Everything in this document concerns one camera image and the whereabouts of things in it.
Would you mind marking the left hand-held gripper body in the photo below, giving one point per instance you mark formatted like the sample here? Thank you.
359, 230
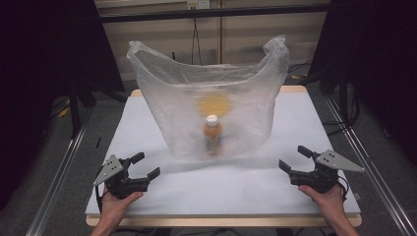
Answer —
122, 183

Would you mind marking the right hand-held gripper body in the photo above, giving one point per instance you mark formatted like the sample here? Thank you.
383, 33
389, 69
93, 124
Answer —
323, 180

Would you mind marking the translucent white plastic bag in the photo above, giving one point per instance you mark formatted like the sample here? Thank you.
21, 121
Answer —
170, 105

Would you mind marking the orange drink bottle white cap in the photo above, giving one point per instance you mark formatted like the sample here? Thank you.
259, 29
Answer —
212, 134

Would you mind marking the person's right hand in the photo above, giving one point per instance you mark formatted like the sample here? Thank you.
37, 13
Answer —
329, 205

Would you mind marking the person's left hand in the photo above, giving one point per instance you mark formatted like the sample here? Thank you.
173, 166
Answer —
113, 208

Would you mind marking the small black stick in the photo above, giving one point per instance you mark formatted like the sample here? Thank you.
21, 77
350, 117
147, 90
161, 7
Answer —
98, 142

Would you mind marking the yellow floor tape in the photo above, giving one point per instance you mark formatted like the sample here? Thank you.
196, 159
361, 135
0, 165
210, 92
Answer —
297, 77

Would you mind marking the black metal stand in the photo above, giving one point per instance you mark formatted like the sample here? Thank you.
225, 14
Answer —
74, 111

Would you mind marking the round yellow object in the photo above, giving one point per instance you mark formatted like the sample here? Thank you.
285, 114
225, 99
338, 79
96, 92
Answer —
213, 105

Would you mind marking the black curtain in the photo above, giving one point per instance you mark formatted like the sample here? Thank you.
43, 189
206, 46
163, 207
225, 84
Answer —
377, 59
46, 65

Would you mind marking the black horizontal bar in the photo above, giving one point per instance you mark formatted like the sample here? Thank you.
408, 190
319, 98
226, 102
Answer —
213, 13

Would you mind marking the metal floor rail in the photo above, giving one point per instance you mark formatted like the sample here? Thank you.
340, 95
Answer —
55, 187
370, 170

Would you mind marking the white wall socket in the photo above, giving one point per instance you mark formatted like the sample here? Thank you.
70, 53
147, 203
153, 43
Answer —
198, 4

